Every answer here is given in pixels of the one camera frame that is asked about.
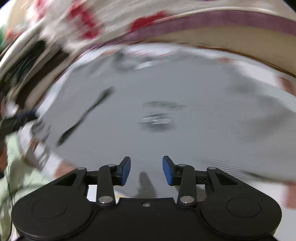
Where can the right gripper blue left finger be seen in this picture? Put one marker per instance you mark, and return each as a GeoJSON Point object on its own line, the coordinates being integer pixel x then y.
{"type": "Point", "coordinates": [109, 176]}

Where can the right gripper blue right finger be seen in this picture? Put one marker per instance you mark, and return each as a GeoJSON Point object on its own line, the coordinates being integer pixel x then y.
{"type": "Point", "coordinates": [183, 176]}

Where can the grey waffle knit shirt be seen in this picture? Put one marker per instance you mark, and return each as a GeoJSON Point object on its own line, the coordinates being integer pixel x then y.
{"type": "Point", "coordinates": [173, 111]}

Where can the checkered bed sheet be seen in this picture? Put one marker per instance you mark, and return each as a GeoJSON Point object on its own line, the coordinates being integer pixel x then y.
{"type": "Point", "coordinates": [286, 185]}

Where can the light green cloth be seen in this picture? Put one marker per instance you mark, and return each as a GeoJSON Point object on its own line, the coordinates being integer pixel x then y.
{"type": "Point", "coordinates": [20, 178]}

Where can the red bear quilted blanket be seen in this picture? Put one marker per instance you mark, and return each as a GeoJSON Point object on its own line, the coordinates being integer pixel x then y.
{"type": "Point", "coordinates": [264, 30]}

